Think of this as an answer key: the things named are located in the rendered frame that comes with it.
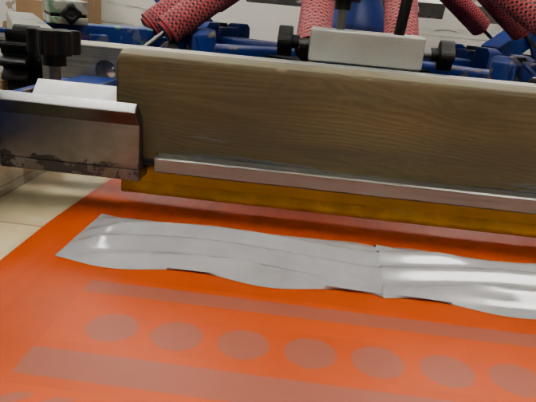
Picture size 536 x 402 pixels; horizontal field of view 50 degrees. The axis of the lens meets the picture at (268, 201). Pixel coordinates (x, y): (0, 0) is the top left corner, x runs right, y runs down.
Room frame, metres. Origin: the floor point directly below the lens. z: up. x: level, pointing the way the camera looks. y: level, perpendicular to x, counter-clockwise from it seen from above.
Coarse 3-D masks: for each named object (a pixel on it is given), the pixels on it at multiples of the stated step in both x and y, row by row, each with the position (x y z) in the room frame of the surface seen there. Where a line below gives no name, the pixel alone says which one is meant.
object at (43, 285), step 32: (96, 192) 0.40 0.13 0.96; (128, 192) 0.41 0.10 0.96; (64, 224) 0.33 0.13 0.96; (224, 224) 0.36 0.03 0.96; (256, 224) 0.36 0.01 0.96; (288, 224) 0.37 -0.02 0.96; (320, 224) 0.37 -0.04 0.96; (352, 224) 0.38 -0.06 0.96; (32, 256) 0.28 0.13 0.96; (0, 288) 0.25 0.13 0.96; (32, 288) 0.25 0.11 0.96; (64, 288) 0.25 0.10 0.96; (224, 288) 0.27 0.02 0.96; (256, 288) 0.27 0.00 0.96; (0, 320) 0.22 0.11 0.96; (32, 320) 0.22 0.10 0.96; (0, 352) 0.20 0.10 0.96
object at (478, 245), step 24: (384, 240) 0.36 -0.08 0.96; (408, 240) 0.36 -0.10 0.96; (432, 240) 0.36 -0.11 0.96; (456, 240) 0.37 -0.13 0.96; (480, 240) 0.37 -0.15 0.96; (504, 240) 0.38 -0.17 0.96; (528, 240) 0.38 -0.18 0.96; (408, 312) 0.26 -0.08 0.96; (432, 312) 0.26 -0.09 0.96; (456, 312) 0.26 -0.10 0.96; (480, 312) 0.27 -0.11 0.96
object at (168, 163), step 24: (168, 168) 0.36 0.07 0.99; (192, 168) 0.36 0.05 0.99; (216, 168) 0.36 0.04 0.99; (240, 168) 0.36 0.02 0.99; (264, 168) 0.36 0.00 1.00; (288, 168) 0.37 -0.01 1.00; (360, 192) 0.35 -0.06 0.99; (384, 192) 0.35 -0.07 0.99; (408, 192) 0.35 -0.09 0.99; (432, 192) 0.35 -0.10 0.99; (456, 192) 0.35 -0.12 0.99; (480, 192) 0.35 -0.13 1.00; (504, 192) 0.36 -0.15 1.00
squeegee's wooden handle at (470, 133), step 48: (144, 96) 0.38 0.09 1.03; (192, 96) 0.38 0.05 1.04; (240, 96) 0.37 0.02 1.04; (288, 96) 0.37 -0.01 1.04; (336, 96) 0.37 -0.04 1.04; (384, 96) 0.37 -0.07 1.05; (432, 96) 0.37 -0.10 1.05; (480, 96) 0.36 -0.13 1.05; (528, 96) 0.36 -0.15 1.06; (144, 144) 0.38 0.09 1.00; (192, 144) 0.38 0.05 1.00; (240, 144) 0.37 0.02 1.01; (288, 144) 0.37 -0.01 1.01; (336, 144) 0.37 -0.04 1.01; (384, 144) 0.37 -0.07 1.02; (432, 144) 0.36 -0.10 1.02; (480, 144) 0.36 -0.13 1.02; (528, 144) 0.36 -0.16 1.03; (528, 192) 0.36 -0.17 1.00
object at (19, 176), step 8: (0, 160) 0.37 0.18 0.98; (0, 168) 0.37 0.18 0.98; (8, 168) 0.38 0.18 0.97; (16, 168) 0.39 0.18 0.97; (24, 168) 0.40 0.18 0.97; (0, 176) 0.37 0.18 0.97; (8, 176) 0.38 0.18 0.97; (16, 176) 0.39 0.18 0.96; (24, 176) 0.40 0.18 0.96; (32, 176) 0.42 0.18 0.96; (0, 184) 0.37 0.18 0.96; (8, 184) 0.38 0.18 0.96; (16, 184) 0.39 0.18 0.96; (0, 192) 0.37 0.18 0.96; (8, 192) 0.38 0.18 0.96
